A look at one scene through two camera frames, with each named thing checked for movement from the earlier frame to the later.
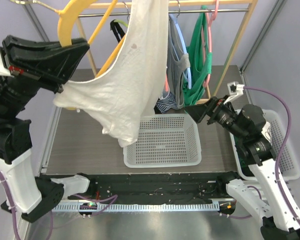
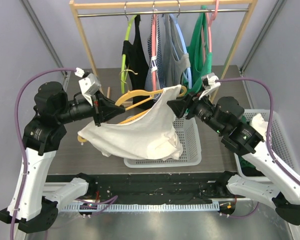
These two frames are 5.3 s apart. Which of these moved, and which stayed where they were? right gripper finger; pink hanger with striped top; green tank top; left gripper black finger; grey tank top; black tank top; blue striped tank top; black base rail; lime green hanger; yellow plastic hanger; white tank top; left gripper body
Moved: left gripper body; lime green hanger; black tank top; yellow plastic hanger; left gripper black finger; pink hanger with striped top; white tank top; right gripper finger; blue striped tank top
Stayed: green tank top; grey tank top; black base rail
